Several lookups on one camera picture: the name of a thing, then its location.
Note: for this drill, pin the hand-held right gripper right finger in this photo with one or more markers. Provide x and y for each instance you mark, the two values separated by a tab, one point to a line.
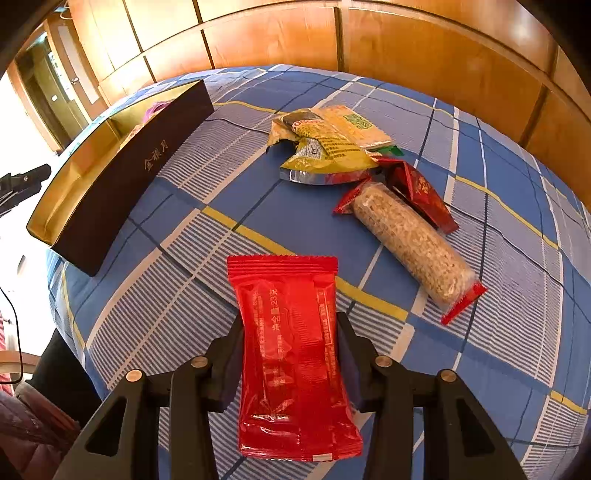
355	369

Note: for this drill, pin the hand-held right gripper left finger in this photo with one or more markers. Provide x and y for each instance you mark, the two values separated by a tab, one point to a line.
226	364

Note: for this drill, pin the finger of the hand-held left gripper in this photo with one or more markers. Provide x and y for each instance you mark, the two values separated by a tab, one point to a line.
27	175
18	193

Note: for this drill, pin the plain red snack packet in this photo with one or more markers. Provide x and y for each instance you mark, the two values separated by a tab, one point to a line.
286	346

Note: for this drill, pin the black box with gold interior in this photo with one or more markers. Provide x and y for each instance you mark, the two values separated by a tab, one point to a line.
129	184

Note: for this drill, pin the clear cereal bar packet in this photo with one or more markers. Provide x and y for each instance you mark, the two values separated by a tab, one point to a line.
406	244

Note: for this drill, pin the purple candy wrapper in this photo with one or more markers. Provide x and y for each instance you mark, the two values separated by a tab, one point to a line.
154	110

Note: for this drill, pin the dark red printed packet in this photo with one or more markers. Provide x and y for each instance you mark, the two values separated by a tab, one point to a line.
420	189

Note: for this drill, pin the olive yellow snack packet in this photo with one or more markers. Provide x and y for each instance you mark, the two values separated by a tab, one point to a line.
332	157

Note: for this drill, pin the wooden door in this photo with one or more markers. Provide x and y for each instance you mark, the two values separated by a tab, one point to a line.
69	69

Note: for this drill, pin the person's dark trousers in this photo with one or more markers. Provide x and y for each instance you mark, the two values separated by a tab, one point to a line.
60	369

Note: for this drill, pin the wooden wardrobe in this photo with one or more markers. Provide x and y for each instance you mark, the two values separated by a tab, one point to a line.
415	69

